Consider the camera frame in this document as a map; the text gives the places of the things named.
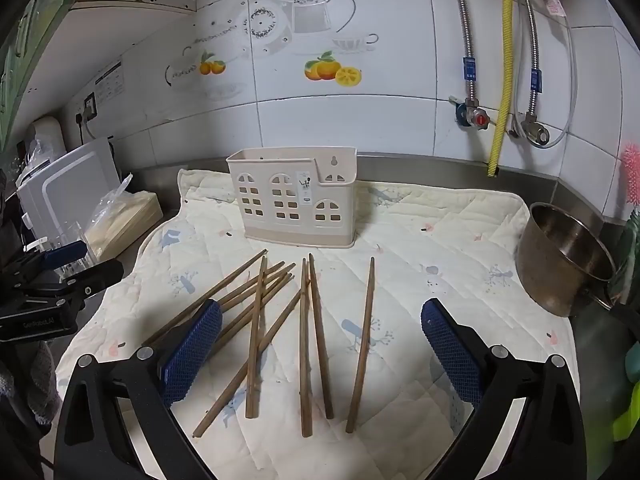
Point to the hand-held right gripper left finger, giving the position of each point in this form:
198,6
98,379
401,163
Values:
192,352

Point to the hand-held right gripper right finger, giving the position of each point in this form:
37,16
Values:
450,355

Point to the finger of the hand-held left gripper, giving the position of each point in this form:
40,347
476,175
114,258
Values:
97,277
65,255

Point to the cream plastic utensil holder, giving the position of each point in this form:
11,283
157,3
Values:
280,225

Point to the clear glass cup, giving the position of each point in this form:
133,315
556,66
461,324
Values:
75,232

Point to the clear plastic bag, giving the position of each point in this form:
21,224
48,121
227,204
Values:
107,205

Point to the beige box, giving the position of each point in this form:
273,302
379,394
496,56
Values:
135,220

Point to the white quilted mat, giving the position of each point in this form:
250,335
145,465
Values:
425,240

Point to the white cylindrical canister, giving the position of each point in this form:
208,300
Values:
47,135

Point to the stainless steel pot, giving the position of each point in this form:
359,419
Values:
545,270

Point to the green plastic item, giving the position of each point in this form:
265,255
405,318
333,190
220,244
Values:
629,410

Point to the green cabinet door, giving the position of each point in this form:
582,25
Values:
30,35

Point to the metal angle valve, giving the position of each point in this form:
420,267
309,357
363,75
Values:
532,130

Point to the pink brush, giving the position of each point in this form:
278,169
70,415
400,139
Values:
632,170

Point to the clear plastic tube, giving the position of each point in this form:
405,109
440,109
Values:
572,60

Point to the wall power outlet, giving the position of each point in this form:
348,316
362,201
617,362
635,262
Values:
90,105

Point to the black and white wall sticker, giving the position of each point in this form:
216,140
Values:
110,82

